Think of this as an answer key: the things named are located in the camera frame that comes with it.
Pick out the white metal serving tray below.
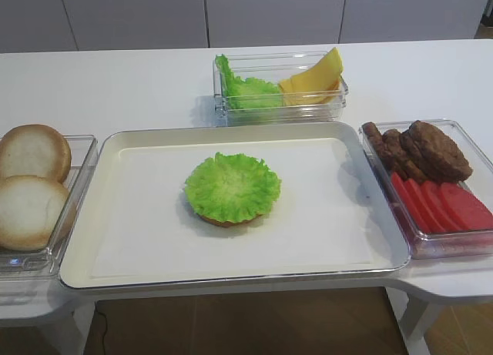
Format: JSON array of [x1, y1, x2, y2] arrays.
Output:
[[59, 122, 411, 291]]

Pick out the leftmost brown beef patty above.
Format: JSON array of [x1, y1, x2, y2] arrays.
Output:
[[362, 122, 407, 180]]

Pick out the brown beef patty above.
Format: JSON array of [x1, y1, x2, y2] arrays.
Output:
[[409, 120, 473, 183], [400, 130, 448, 183], [362, 122, 407, 180], [383, 129, 428, 184]]

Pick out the bun half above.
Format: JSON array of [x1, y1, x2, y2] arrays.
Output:
[[1, 124, 72, 183], [1, 176, 69, 251]]

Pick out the green lettuce in container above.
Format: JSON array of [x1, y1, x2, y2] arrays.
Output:
[[215, 55, 283, 109]]

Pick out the green lettuce leaf on bun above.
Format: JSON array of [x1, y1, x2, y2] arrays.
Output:
[[184, 152, 282, 222]]

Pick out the clear patty tomato container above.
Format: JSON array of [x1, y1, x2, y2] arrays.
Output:
[[359, 119, 492, 259]]

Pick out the black cable on floor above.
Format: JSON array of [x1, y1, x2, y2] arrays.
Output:
[[94, 310, 110, 355]]

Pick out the clear lettuce cheese container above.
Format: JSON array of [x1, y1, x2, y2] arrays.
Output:
[[213, 51, 348, 126]]

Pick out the flat yellow cheese slices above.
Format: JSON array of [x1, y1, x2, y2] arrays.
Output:
[[278, 79, 341, 106]]

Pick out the rear bun half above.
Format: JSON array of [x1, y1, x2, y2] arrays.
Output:
[[1, 124, 72, 183]]

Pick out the front bun half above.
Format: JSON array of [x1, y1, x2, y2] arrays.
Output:
[[1, 176, 69, 251]]

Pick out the clear bun container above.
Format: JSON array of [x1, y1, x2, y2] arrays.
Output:
[[1, 135, 98, 281]]

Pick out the upright yellow cheese slice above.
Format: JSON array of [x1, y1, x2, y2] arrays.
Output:
[[278, 48, 344, 93]]

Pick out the front brown beef patty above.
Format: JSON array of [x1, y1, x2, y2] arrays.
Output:
[[409, 120, 473, 183]]

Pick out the red tomato slice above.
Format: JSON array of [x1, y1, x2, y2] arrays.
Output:
[[391, 172, 430, 233], [438, 183, 492, 230], [404, 179, 446, 234], [421, 181, 463, 233]]

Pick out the bottom bun on tray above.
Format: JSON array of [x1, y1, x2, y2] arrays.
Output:
[[198, 214, 261, 228]]

